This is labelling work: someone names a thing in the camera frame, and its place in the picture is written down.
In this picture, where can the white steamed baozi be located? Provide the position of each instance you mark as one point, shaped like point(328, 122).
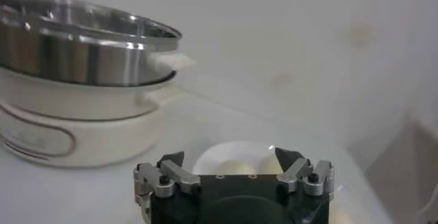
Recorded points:
point(236, 168)

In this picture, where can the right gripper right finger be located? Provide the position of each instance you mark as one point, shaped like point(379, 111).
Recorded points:
point(297, 175)

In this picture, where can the cream electric cooker base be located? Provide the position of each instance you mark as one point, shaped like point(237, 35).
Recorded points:
point(102, 133)

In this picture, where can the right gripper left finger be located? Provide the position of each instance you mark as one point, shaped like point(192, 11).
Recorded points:
point(178, 177)

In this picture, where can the stainless steel steamer basket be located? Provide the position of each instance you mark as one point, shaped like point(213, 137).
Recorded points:
point(85, 61)

